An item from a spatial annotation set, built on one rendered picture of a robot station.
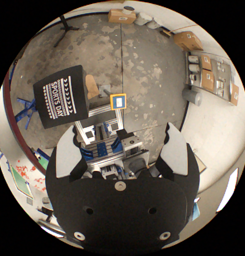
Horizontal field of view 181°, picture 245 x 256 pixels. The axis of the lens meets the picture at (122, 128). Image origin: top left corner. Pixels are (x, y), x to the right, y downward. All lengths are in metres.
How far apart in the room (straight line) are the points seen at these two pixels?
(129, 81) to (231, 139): 3.36
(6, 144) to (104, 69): 1.60
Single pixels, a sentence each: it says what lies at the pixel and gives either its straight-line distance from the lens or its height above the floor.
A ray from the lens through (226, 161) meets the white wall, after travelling 3.50.
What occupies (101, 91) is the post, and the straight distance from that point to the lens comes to 1.60.
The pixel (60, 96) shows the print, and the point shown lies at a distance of 0.70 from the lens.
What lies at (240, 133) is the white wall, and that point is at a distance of 3.22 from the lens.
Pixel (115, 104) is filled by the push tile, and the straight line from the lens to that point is 0.66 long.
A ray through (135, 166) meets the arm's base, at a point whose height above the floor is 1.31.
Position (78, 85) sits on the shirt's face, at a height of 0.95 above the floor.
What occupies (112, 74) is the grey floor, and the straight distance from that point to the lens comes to 1.63.
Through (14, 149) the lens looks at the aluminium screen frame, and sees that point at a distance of 0.15.
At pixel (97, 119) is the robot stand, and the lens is 1.52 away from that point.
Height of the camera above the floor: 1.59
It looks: 53 degrees down
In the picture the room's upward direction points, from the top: 148 degrees clockwise
